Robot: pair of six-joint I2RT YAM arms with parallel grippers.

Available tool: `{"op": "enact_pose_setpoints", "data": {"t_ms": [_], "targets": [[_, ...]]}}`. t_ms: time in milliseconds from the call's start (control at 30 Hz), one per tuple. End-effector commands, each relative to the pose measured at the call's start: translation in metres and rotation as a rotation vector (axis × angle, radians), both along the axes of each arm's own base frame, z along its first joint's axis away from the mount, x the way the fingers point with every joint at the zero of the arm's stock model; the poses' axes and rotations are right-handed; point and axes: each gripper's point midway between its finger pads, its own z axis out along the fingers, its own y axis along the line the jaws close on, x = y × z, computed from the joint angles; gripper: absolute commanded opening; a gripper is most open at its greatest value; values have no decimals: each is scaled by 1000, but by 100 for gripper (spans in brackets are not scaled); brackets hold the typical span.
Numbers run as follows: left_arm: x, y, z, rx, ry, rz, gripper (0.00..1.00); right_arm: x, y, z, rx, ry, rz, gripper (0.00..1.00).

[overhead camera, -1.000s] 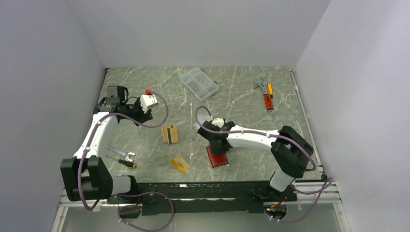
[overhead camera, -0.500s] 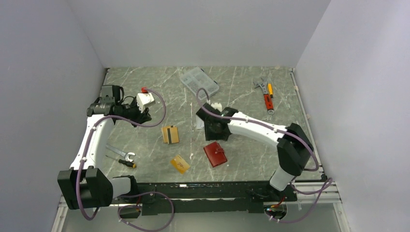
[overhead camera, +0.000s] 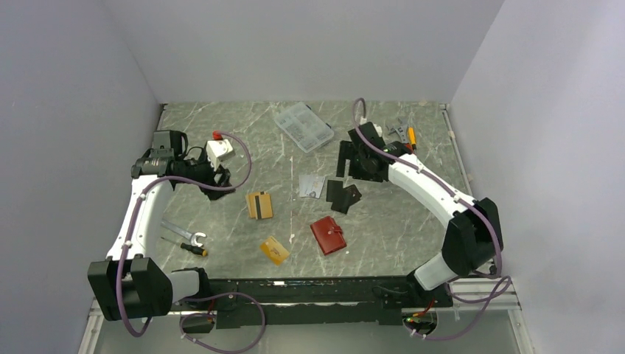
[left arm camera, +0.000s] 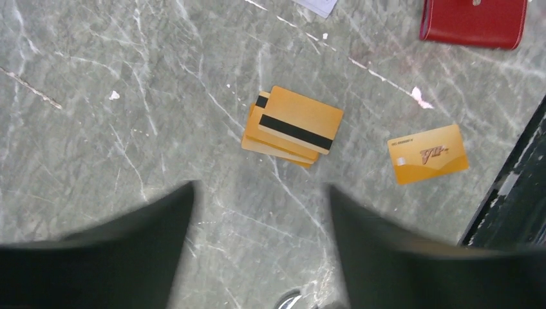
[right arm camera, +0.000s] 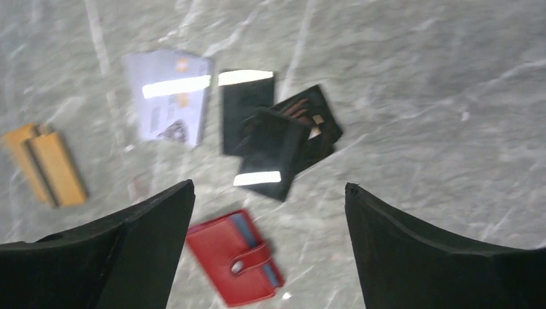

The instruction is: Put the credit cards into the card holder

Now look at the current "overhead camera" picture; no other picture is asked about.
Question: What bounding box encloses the red leather card holder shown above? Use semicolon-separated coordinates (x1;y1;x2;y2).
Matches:
310;216;346;256

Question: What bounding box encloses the single gold credit card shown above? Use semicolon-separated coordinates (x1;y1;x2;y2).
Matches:
259;236;290;266

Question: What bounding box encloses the black yellow screwdriver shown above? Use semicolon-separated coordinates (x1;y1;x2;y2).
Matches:
161;237;208;257

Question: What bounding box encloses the red adjustable wrench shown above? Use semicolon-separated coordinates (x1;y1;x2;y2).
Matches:
386;118;411;148

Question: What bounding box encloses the gold credit card stack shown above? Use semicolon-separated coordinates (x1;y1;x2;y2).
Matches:
245;192;273;220

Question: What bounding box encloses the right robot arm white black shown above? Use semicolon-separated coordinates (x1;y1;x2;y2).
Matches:
337;122;503;306

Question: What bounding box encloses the clear plastic screw box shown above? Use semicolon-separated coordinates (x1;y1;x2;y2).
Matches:
273;102;334;153

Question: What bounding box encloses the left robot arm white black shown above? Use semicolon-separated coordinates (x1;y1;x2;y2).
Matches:
88;131;234;321

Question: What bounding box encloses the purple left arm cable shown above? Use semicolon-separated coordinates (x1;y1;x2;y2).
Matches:
115;131;253;339

